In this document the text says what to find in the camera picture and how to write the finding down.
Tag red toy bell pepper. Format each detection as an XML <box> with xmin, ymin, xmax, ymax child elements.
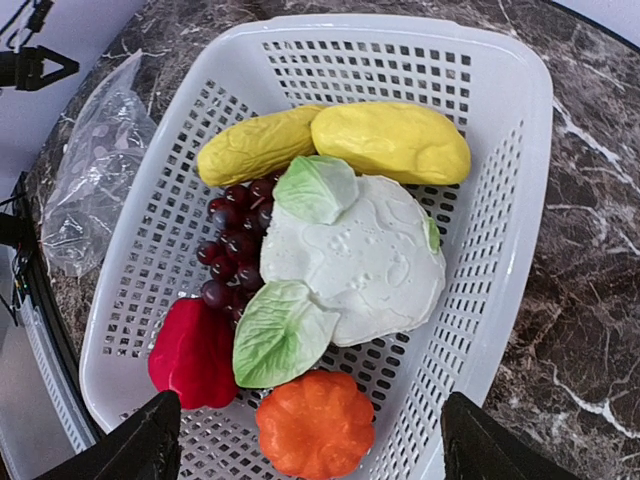
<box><xmin>148</xmin><ymin>298</ymin><xmax>238</xmax><ymax>410</ymax></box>

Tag white slotted cable duct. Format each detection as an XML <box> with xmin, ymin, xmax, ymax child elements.
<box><xmin>19</xmin><ymin>297</ymin><xmax>95</xmax><ymax>454</ymax></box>

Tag black front rail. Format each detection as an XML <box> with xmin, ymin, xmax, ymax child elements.
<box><xmin>2</xmin><ymin>173</ymin><xmax>100</xmax><ymax>442</ymax></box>

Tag yellow toy corn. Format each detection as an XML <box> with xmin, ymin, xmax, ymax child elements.
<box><xmin>197</xmin><ymin>105</ymin><xmax>324</xmax><ymax>186</ymax></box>

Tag orange toy pumpkin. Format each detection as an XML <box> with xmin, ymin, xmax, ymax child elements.
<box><xmin>256</xmin><ymin>370</ymin><xmax>375</xmax><ymax>479</ymax></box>

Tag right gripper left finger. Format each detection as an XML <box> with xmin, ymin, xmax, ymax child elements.
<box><xmin>40</xmin><ymin>390</ymin><xmax>181</xmax><ymax>480</ymax></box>

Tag dark red toy grapes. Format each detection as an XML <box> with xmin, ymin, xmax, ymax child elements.
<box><xmin>196</xmin><ymin>170</ymin><xmax>283</xmax><ymax>323</ymax></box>

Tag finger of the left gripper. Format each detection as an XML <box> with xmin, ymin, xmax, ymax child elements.
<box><xmin>1</xmin><ymin>46</ymin><xmax>80</xmax><ymax>91</ymax></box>

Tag white plastic mesh basket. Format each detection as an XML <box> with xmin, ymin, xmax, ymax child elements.
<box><xmin>80</xmin><ymin>15</ymin><xmax>553</xmax><ymax>479</ymax></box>

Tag white toy cauliflower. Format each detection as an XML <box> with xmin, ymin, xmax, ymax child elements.
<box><xmin>233</xmin><ymin>156</ymin><xmax>446</xmax><ymax>389</ymax></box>

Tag clear zip top bag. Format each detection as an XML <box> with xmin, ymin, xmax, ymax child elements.
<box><xmin>41</xmin><ymin>51</ymin><xmax>156</xmax><ymax>277</ymax></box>

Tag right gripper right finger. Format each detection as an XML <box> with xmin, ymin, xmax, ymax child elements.
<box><xmin>440</xmin><ymin>392</ymin><xmax>576</xmax><ymax>480</ymax></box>

